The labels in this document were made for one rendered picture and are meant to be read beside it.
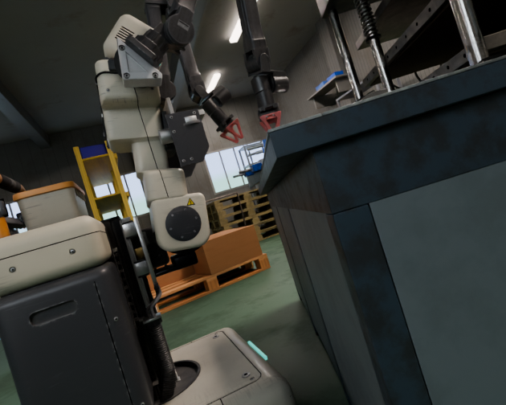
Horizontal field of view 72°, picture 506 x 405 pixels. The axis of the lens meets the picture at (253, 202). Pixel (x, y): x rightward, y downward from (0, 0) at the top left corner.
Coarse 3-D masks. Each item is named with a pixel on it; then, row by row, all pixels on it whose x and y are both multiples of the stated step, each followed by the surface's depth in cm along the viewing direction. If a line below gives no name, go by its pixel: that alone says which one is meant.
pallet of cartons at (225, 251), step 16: (208, 240) 358; (224, 240) 366; (240, 240) 375; (256, 240) 385; (208, 256) 355; (224, 256) 364; (240, 256) 372; (256, 256) 382; (176, 272) 386; (192, 272) 395; (208, 272) 359; (224, 272) 446; (256, 272) 378; (176, 288) 338; (192, 288) 392; (208, 288) 352; (160, 304) 366; (176, 304) 338
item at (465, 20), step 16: (464, 0) 118; (336, 16) 234; (464, 16) 118; (336, 32) 235; (464, 32) 120; (480, 32) 118; (464, 48) 122; (480, 48) 118; (352, 64) 234; (352, 80) 235
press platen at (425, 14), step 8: (432, 0) 141; (440, 0) 136; (448, 0) 134; (432, 8) 142; (440, 8) 140; (424, 16) 149; (432, 16) 146; (416, 24) 157; (424, 24) 152; (408, 32) 164; (416, 32) 159; (400, 40) 173; (408, 40) 166; (392, 48) 183; (400, 48) 175; (392, 56) 185; (376, 72) 210; (368, 80) 224
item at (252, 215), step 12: (252, 192) 747; (216, 204) 670; (252, 204) 691; (264, 204) 701; (216, 216) 704; (228, 216) 671; (240, 216) 730; (252, 216) 689; (264, 216) 782; (216, 228) 708; (228, 228) 665; (264, 228) 737; (276, 228) 749
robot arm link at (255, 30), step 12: (240, 0) 107; (252, 0) 108; (240, 12) 109; (252, 12) 108; (252, 24) 108; (252, 36) 108; (252, 48) 109; (264, 48) 111; (252, 60) 111; (252, 72) 116
